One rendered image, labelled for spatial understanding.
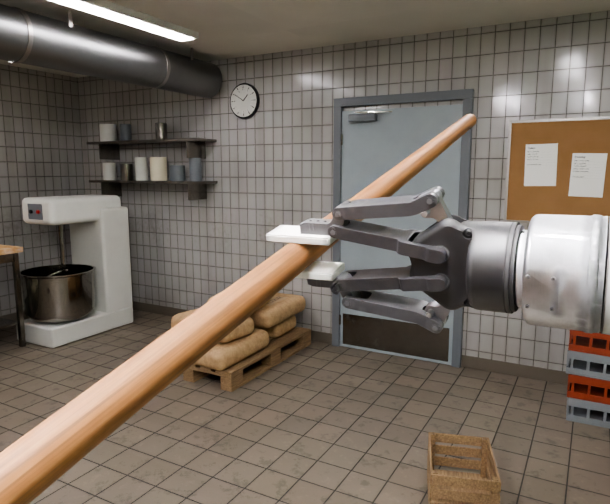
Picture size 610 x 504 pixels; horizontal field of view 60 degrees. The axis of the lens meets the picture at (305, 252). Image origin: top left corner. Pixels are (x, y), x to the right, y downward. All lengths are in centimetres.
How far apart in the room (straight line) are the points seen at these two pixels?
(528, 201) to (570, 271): 376
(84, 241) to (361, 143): 289
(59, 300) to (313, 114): 279
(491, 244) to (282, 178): 447
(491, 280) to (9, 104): 597
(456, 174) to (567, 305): 384
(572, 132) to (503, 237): 373
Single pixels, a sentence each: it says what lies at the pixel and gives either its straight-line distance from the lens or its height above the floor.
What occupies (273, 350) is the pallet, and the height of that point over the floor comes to 14.
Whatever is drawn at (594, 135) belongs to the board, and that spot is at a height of 180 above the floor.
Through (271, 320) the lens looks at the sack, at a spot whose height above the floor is 36.
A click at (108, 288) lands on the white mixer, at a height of 42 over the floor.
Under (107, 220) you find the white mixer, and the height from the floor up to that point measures 109.
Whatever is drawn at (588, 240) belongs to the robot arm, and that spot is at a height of 151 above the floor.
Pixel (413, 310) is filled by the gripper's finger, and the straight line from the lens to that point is 49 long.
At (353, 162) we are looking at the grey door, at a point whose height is 163.
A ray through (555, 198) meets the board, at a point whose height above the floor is 137.
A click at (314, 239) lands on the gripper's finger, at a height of 149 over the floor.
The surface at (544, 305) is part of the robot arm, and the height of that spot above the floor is 146.
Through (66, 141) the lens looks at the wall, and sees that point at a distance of 656.
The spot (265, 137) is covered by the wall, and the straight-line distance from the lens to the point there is 497.
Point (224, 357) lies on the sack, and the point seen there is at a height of 25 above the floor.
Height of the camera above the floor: 156
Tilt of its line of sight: 9 degrees down
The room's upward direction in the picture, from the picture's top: straight up
